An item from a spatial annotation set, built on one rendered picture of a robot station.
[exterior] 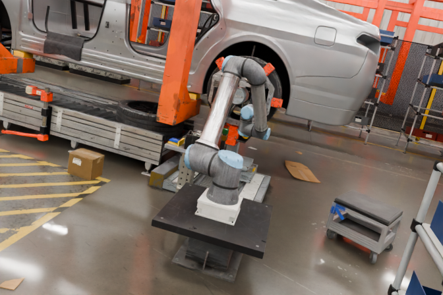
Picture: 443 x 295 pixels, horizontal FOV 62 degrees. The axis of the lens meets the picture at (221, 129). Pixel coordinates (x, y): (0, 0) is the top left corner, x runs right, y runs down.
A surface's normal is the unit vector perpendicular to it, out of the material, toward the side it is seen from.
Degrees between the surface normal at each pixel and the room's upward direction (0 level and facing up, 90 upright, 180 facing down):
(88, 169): 90
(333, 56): 90
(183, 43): 90
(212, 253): 90
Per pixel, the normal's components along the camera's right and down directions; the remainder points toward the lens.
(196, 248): -0.21, 0.18
